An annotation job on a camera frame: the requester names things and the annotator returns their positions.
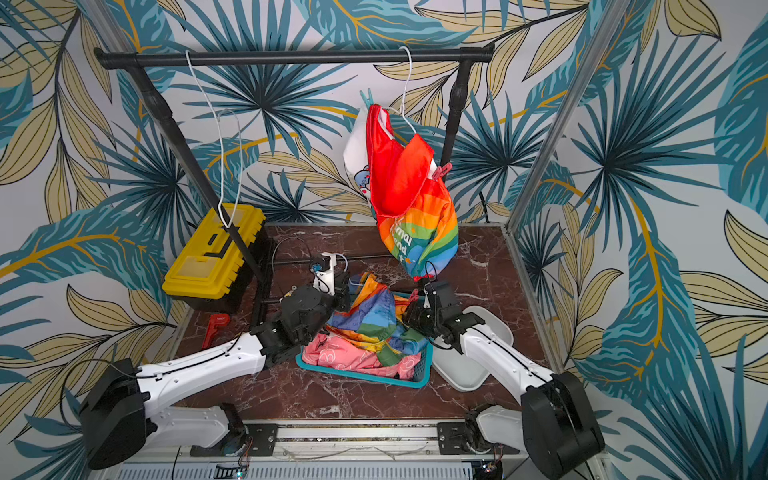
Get rainbow striped jacket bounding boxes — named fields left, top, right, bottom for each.
left=326, top=272, right=428, bottom=367

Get pink bear-print jacket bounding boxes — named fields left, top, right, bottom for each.
left=299, top=333, right=421, bottom=381

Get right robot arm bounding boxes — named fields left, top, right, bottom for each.
left=403, top=281, right=606, bottom=479

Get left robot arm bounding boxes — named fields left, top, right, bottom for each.
left=79, top=272, right=350, bottom=470

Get teal plastic basket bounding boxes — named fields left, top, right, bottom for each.
left=296, top=325, right=432, bottom=389

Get white plastic tray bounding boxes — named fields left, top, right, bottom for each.
left=432, top=306, right=514, bottom=392

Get rainbow jacket red hood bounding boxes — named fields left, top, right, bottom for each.
left=343, top=104, right=458, bottom=280

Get red pipe wrench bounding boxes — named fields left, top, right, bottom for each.
left=201, top=313, right=231, bottom=350

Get yellow black toolbox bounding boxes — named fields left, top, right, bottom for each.
left=162, top=204, right=272, bottom=314

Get teal clothespin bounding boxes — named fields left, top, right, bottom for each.
left=359, top=89, right=375, bottom=110

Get black clothes rack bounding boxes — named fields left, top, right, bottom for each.
left=94, top=41, right=496, bottom=331

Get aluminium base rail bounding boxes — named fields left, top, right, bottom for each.
left=128, top=416, right=607, bottom=480

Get left aluminium frame post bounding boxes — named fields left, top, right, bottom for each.
left=78, top=0, right=136, bottom=54

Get aluminium frame post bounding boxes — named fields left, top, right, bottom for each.
left=506, top=1, right=629, bottom=235
left=78, top=0, right=136, bottom=54

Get right aluminium frame post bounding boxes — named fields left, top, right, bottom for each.
left=506, top=1, right=629, bottom=235

